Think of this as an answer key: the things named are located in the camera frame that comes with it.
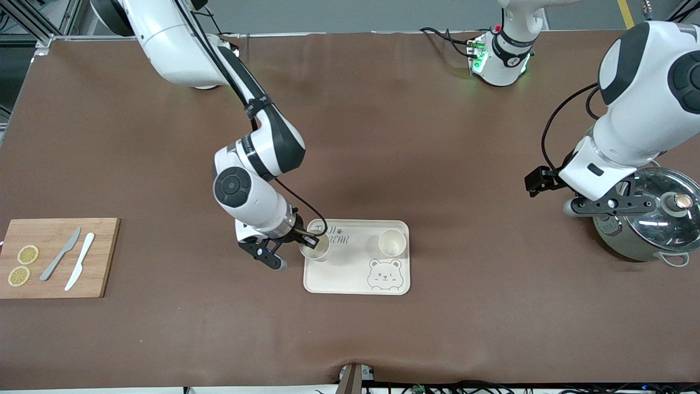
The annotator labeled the white plastic cup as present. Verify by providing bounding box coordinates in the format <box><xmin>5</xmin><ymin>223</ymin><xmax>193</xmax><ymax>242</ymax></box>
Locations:
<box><xmin>299</xmin><ymin>234</ymin><xmax>331</xmax><ymax>263</ymax></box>
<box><xmin>378</xmin><ymin>229</ymin><xmax>407</xmax><ymax>258</ymax></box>

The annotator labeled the beige bear print tray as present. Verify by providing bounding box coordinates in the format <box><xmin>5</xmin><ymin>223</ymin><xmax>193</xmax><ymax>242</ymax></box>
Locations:
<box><xmin>304</xmin><ymin>219</ymin><xmax>411</xmax><ymax>296</ymax></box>

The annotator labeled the grey electric cooking pot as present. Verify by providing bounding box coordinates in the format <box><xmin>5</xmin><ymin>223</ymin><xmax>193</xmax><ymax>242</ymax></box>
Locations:
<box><xmin>593</xmin><ymin>161</ymin><xmax>692</xmax><ymax>269</ymax></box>

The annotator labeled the glass pot lid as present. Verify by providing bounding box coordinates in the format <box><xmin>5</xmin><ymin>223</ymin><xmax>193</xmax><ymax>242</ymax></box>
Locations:
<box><xmin>620</xmin><ymin>167</ymin><xmax>700</xmax><ymax>253</ymax></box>

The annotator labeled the metal base connector plate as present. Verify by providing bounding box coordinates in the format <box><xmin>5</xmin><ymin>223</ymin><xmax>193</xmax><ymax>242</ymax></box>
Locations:
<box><xmin>468</xmin><ymin>34</ymin><xmax>487</xmax><ymax>74</ymax></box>

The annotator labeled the bamboo cutting board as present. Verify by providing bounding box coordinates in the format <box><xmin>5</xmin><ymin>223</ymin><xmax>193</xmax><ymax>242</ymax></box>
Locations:
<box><xmin>0</xmin><ymin>218</ymin><xmax>121</xmax><ymax>299</ymax></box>

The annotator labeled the white plastic knife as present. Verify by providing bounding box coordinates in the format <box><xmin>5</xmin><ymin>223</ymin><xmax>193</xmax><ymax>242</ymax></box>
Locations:
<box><xmin>64</xmin><ymin>233</ymin><xmax>96</xmax><ymax>292</ymax></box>

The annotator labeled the grey plastic knife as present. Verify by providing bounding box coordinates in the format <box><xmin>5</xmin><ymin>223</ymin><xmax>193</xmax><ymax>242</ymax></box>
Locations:
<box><xmin>39</xmin><ymin>227</ymin><xmax>81</xmax><ymax>282</ymax></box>

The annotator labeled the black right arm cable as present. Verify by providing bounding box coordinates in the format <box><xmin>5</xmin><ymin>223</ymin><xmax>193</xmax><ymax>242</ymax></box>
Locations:
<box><xmin>271</xmin><ymin>178</ymin><xmax>329</xmax><ymax>241</ymax></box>

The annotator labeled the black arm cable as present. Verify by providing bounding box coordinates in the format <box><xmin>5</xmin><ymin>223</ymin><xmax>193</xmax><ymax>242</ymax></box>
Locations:
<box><xmin>540</xmin><ymin>82</ymin><xmax>602</xmax><ymax>173</ymax></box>
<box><xmin>271</xmin><ymin>178</ymin><xmax>329</xmax><ymax>241</ymax></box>

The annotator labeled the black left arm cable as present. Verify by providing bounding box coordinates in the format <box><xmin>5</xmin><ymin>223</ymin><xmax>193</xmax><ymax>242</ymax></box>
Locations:
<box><xmin>540</xmin><ymin>82</ymin><xmax>602</xmax><ymax>173</ymax></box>

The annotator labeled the black cable on table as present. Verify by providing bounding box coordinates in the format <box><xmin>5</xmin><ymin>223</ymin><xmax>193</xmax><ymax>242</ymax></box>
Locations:
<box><xmin>419</xmin><ymin>26</ymin><xmax>472</xmax><ymax>59</ymax></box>

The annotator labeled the aluminium frame profile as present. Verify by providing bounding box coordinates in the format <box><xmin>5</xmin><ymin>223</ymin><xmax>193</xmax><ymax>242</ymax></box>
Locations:
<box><xmin>0</xmin><ymin>0</ymin><xmax>72</xmax><ymax>55</ymax></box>

